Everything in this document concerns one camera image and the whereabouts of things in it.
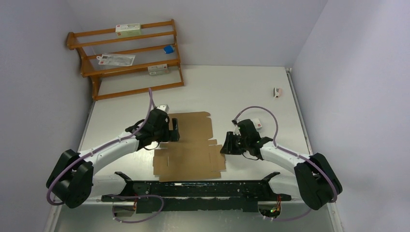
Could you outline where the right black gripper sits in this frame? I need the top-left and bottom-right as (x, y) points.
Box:
(220, 131), (249, 155)

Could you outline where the brown cardboard box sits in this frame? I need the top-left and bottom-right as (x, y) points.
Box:
(153, 111), (226, 182)

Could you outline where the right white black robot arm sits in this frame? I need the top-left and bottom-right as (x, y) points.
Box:
(220, 119), (343, 210)

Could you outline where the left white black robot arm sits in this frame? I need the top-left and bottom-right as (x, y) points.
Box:
(46, 105), (180, 208)

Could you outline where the small white box on shelf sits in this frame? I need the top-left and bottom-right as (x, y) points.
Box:
(147, 64), (169, 76)

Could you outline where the white green box top shelf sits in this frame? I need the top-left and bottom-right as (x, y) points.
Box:
(115, 23), (142, 38)

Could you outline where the small pink white stapler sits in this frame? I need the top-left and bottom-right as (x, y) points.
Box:
(273, 87), (282, 98)

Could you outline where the blue small block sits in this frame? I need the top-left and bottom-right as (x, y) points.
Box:
(163, 45), (175, 54)

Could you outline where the clear plastic blister package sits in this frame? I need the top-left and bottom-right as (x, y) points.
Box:
(96, 54), (135, 67)

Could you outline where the orange wooden shelf rack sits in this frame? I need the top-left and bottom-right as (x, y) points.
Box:
(66, 19), (184, 101)

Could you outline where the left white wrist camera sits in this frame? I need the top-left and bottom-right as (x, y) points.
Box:
(156, 104), (170, 113)

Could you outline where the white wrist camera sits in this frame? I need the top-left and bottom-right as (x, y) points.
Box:
(251, 118), (263, 131)
(156, 104), (170, 113)

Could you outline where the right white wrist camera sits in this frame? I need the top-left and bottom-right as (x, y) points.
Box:
(251, 118), (263, 131)

